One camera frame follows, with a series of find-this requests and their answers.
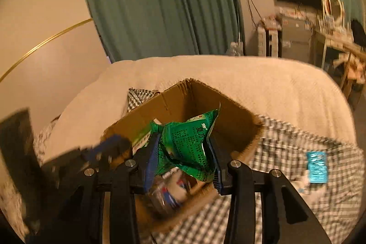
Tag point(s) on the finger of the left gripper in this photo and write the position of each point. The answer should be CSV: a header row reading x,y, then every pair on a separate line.
x,y
73,161

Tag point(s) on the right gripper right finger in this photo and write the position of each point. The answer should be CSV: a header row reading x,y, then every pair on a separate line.
x,y
286,218

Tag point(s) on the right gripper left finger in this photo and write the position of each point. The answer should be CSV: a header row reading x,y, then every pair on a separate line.
x,y
128,181

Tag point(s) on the green snack packet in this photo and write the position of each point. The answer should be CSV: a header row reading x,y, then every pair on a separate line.
x,y
184,145

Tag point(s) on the white lace sock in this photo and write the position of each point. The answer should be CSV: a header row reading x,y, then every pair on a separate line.
x,y
310,192

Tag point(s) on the clear plastic bottle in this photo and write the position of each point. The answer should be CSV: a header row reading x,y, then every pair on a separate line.
x,y
171,190

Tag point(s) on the grey checkered blanket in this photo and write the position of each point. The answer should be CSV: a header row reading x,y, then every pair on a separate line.
x,y
201,158

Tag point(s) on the blue foil packet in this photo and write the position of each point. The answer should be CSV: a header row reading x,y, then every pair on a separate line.
x,y
317,167

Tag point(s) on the brown cardboard box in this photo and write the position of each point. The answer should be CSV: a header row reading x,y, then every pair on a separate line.
x,y
236,129

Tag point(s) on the cream bed cover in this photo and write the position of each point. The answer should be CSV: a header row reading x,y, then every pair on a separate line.
x,y
302,108

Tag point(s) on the white dressing table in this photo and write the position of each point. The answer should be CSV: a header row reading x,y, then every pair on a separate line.
x,y
319,44

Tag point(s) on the grey storage boxes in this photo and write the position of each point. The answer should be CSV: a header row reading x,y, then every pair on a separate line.
x,y
295,38

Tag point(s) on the black backpack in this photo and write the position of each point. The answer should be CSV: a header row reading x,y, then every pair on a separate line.
x,y
358,33

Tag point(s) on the round vanity mirror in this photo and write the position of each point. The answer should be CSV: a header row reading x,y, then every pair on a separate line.
x,y
335,9

